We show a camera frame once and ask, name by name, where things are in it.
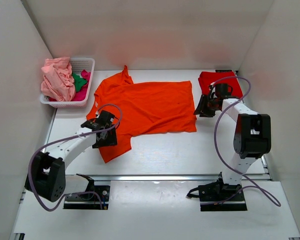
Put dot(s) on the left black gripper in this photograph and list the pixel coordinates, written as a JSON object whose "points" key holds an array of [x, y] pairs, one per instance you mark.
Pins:
{"points": [[111, 140]]}

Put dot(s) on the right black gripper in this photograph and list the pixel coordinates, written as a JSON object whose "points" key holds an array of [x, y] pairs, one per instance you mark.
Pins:
{"points": [[201, 110]]}

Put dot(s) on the orange t shirt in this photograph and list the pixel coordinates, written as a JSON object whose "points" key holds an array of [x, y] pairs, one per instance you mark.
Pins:
{"points": [[146, 108]]}

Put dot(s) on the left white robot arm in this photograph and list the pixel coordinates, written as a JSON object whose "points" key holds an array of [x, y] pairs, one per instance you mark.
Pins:
{"points": [[46, 177]]}

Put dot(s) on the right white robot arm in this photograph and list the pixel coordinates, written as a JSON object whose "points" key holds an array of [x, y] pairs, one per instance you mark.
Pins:
{"points": [[252, 134]]}

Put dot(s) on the folded red t shirt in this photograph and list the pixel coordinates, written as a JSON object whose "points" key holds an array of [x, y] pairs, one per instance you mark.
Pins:
{"points": [[207, 78]]}

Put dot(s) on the magenta t shirt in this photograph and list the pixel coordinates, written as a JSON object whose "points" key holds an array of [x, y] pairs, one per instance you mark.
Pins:
{"points": [[80, 96]]}

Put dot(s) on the green t shirt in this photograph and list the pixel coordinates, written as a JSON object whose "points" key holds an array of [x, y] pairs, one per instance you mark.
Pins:
{"points": [[79, 82]]}

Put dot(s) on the pink t shirt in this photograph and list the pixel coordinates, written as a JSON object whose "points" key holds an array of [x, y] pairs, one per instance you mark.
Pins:
{"points": [[58, 82]]}

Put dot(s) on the white plastic basket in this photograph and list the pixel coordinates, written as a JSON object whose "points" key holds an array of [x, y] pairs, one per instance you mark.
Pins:
{"points": [[78, 65]]}

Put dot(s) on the black bracket at wall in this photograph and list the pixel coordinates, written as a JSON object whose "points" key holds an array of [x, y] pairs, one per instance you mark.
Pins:
{"points": [[223, 70]]}

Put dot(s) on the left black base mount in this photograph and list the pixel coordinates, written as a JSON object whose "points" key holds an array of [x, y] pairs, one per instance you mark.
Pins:
{"points": [[85, 193]]}

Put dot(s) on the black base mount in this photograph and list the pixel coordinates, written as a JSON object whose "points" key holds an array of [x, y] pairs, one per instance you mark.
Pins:
{"points": [[85, 193], [218, 196]]}

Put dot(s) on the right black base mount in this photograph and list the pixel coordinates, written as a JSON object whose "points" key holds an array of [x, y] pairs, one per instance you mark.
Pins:
{"points": [[218, 196]]}

